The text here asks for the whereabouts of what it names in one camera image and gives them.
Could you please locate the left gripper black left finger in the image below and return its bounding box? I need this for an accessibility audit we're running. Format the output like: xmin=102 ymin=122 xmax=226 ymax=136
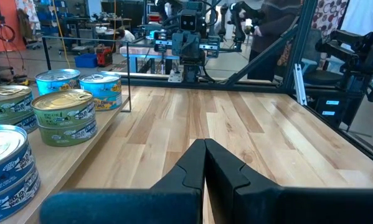
xmin=39 ymin=138 xmax=207 ymax=224

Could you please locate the black equipment stand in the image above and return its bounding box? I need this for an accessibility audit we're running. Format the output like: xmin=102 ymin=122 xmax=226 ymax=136
xmin=303 ymin=21 xmax=373 ymax=103

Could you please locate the white curtain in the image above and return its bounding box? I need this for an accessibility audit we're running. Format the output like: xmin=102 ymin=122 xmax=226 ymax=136
xmin=340 ymin=0 xmax=373 ymax=35

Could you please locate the yellow hanging cable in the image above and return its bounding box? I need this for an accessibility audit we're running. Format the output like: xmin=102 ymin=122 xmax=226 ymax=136
xmin=50 ymin=0 xmax=72 ymax=69

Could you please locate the teal tuna can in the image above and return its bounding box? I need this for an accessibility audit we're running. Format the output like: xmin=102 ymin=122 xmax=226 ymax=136
xmin=34 ymin=68 xmax=82 ymax=96
xmin=92 ymin=93 xmax=123 ymax=111
xmin=78 ymin=72 xmax=123 ymax=97

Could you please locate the blue tuna can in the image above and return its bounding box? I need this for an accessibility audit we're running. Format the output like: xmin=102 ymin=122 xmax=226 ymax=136
xmin=0 ymin=124 xmax=37 ymax=202
xmin=0 ymin=167 xmax=41 ymax=224

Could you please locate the green tuna can silver lid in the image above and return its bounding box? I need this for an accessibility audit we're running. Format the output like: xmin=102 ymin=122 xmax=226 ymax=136
xmin=37 ymin=118 xmax=98 ymax=147
xmin=0 ymin=112 xmax=39 ymax=134

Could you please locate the orange partition panel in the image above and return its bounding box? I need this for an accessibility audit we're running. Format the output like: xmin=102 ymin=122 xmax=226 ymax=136
xmin=0 ymin=0 xmax=27 ymax=52

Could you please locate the silver aluminium bracket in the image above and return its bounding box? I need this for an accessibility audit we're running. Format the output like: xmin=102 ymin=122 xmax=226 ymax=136
xmin=293 ymin=63 xmax=308 ymax=106

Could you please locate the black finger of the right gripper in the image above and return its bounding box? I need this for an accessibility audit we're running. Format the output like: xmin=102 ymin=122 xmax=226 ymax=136
xmin=188 ymin=32 xmax=202 ymax=58
xmin=175 ymin=32 xmax=189 ymax=59

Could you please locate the black computer case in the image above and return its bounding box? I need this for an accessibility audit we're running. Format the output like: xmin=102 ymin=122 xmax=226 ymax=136
xmin=312 ymin=95 xmax=366 ymax=131

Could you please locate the blue storage bin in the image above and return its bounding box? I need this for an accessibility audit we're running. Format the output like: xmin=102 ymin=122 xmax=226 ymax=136
xmin=74 ymin=53 xmax=99 ymax=68

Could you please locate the circle pattern curtain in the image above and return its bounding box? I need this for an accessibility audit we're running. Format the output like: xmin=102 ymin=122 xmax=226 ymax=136
xmin=278 ymin=0 xmax=351 ymax=68

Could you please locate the red floor device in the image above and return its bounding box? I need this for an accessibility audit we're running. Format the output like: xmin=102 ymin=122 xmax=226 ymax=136
xmin=95 ymin=45 xmax=114 ymax=68

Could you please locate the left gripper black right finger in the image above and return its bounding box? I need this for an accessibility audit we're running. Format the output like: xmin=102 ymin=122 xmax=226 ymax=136
xmin=204 ymin=138 xmax=373 ymax=224

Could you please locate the green tuna can gold lid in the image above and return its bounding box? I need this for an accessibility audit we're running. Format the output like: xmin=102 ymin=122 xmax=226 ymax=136
xmin=0 ymin=85 xmax=35 ymax=123
xmin=31 ymin=89 xmax=97 ymax=128

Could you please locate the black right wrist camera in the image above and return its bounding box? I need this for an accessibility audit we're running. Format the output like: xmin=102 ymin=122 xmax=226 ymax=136
xmin=179 ymin=9 xmax=199 ymax=34

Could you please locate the person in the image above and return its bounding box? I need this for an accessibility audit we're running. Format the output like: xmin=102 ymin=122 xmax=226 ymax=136
xmin=235 ymin=0 xmax=302 ymax=82
xmin=114 ymin=26 xmax=136 ymax=44

